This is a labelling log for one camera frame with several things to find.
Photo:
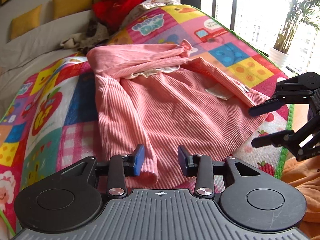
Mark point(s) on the beige cloth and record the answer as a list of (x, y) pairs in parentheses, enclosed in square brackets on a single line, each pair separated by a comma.
[(71, 41)]

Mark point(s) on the dark patterned cloth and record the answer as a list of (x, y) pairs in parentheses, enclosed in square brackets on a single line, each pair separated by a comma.
[(96, 33)]

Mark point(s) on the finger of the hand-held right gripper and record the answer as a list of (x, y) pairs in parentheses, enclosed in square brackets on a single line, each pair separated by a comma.
[(265, 107), (270, 138)]

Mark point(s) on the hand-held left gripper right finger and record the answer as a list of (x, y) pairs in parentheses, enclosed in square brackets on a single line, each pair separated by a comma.
[(182, 162)]

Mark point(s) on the red garment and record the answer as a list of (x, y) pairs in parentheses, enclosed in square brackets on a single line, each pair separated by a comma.
[(117, 2)]

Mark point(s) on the green potted palm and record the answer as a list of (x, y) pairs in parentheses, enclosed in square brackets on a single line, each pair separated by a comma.
[(297, 12)]

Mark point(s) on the orange cloth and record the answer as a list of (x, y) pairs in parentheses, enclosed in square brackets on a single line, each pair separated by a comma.
[(303, 187)]

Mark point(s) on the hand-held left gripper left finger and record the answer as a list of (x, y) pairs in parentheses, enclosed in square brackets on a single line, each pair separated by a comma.
[(139, 162)]

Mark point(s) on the white plant pot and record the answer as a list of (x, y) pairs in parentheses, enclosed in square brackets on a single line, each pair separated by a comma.
[(278, 57)]

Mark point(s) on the colourful printed play mat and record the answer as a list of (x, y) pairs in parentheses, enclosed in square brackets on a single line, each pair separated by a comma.
[(50, 110)]

